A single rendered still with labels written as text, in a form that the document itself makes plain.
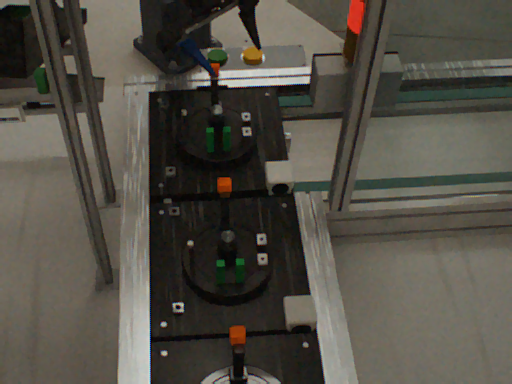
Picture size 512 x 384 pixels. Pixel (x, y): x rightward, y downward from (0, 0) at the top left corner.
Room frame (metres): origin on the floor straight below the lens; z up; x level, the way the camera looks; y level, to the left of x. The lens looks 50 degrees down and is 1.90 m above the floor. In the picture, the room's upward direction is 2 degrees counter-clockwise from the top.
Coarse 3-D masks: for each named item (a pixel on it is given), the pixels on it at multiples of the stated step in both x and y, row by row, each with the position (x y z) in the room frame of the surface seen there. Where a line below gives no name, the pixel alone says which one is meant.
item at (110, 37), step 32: (0, 0) 1.40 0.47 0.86; (96, 0) 1.38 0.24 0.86; (128, 0) 1.37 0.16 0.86; (96, 32) 1.26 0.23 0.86; (128, 32) 1.26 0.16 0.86; (224, 32) 1.24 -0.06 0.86; (288, 32) 1.24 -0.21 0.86; (320, 32) 1.23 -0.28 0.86; (96, 64) 1.15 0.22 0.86; (128, 64) 1.15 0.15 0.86
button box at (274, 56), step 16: (208, 48) 1.08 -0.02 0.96; (224, 48) 1.07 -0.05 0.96; (240, 48) 1.07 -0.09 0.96; (272, 48) 1.07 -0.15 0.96; (288, 48) 1.07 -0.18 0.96; (224, 64) 1.03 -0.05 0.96; (240, 64) 1.03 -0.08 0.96; (256, 64) 1.02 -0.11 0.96; (272, 64) 1.02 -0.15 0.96; (288, 64) 1.02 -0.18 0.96; (304, 64) 1.02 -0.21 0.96
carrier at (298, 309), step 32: (160, 224) 0.65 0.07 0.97; (192, 224) 0.65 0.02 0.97; (224, 224) 0.62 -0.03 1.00; (256, 224) 0.64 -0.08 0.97; (288, 224) 0.64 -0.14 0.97; (160, 256) 0.59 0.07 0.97; (192, 256) 0.54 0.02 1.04; (224, 256) 0.56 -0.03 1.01; (256, 256) 0.57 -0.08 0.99; (288, 256) 0.58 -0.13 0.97; (160, 288) 0.53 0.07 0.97; (192, 288) 0.53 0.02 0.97; (224, 288) 0.52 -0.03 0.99; (256, 288) 0.52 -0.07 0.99; (288, 288) 0.52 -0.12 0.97; (160, 320) 0.48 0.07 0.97; (192, 320) 0.48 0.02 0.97; (224, 320) 0.47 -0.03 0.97; (256, 320) 0.47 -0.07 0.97; (288, 320) 0.46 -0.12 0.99
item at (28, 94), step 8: (64, 48) 0.78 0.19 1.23; (64, 56) 0.78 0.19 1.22; (8, 88) 0.62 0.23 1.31; (16, 88) 0.62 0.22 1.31; (24, 88) 0.62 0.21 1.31; (32, 88) 0.62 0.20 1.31; (0, 96) 0.61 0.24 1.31; (8, 96) 0.61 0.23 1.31; (16, 96) 0.61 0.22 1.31; (24, 96) 0.61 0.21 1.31; (32, 96) 0.61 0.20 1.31; (40, 96) 0.61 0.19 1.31; (48, 96) 0.61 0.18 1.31
